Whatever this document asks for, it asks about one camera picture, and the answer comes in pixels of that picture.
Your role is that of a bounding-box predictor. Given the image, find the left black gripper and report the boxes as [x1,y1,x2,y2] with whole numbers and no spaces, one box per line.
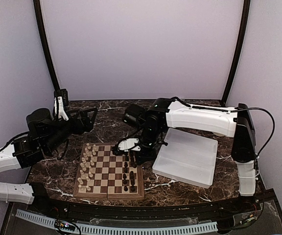
[44,107,97,154]

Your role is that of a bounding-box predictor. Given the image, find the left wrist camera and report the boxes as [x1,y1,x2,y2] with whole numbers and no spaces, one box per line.
[52,89,69,121]

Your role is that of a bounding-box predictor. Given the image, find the white plastic tray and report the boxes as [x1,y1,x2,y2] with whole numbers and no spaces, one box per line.
[152,128,218,188]

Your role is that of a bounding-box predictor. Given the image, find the cream ceramic mug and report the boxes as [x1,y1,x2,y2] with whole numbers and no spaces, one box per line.
[213,132,225,137]

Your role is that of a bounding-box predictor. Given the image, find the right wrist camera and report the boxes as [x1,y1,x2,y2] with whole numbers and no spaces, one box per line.
[112,138,141,156]

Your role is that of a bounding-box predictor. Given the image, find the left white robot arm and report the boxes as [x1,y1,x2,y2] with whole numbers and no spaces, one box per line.
[0,108,98,213]

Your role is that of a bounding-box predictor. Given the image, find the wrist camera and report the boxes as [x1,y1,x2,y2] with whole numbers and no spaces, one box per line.
[112,138,141,156]
[52,89,69,121]

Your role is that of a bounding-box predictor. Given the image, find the left black frame post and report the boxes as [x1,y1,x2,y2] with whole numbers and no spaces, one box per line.
[33,0,61,94]

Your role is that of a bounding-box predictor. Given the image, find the wooden chess board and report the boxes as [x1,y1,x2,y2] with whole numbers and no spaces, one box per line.
[73,143,144,200]

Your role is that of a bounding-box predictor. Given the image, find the black frame post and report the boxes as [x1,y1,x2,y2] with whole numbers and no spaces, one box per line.
[33,0,61,94]
[220,0,251,107]

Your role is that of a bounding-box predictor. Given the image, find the dark pawns on board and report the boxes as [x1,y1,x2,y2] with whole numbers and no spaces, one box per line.
[122,151,137,193]

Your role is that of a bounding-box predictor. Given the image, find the right black frame post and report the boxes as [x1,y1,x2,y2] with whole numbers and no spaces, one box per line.
[220,0,251,107]

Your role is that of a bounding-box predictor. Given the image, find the white slotted cable duct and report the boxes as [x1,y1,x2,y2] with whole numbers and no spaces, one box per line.
[16,209,218,235]

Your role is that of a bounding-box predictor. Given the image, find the white chess pieces row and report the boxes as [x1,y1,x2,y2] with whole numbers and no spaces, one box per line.
[76,143,100,194]

